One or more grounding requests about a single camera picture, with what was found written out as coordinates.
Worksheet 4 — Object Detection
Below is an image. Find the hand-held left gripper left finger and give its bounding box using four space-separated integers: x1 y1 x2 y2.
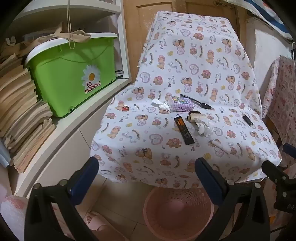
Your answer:
24 156 100 241

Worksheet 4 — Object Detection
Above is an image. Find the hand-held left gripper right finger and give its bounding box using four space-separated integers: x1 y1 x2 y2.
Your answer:
195 158 271 241

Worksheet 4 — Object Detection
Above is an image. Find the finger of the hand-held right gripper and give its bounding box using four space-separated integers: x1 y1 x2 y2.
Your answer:
282 143 296 160
262 160 296 212

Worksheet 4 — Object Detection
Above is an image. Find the white paper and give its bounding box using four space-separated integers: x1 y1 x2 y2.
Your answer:
212 139 231 154

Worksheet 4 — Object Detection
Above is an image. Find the pink plastic wastebasket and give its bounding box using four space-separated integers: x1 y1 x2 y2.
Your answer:
143 186 214 241

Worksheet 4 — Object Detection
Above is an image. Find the black rectangular packet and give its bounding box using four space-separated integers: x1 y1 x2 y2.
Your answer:
174 116 195 146

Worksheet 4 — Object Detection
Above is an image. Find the large white tissue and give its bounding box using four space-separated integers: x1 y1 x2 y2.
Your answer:
194 113 215 137

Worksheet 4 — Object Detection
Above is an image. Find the beige paper roll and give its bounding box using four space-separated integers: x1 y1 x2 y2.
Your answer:
187 113 205 123

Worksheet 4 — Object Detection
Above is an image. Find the white shelf unit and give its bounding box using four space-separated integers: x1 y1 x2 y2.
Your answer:
7 0 134 200

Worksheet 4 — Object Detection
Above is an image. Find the pink slipper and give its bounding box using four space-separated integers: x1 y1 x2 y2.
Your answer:
84 211 109 232

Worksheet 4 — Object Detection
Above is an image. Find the red printed hanging cloth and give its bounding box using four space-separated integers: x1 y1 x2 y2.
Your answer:
262 56 296 167

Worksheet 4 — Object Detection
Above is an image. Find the black plastic spoon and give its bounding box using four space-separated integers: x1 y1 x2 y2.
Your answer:
180 94 213 110

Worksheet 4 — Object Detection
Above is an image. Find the purple tissue pack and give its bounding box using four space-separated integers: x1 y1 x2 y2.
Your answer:
166 95 195 113

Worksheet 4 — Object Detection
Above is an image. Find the stack of beige papers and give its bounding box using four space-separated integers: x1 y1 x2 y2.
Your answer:
0 53 56 173

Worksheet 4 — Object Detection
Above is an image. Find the green plastic bin white lid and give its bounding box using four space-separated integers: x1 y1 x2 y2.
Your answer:
24 32 118 118

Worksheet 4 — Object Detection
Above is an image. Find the white board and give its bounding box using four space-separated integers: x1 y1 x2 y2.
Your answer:
246 17 296 102

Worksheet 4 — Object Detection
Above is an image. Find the bear printed tablecloth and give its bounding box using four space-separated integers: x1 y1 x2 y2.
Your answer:
89 10 282 189

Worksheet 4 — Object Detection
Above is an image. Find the blue striped cloth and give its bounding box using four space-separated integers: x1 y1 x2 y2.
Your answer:
240 0 294 42

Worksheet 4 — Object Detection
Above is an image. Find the beige cloth tote bag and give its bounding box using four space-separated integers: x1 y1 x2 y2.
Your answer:
5 22 92 58

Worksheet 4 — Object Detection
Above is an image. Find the hanging beige cord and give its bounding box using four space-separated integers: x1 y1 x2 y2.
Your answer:
67 0 75 49

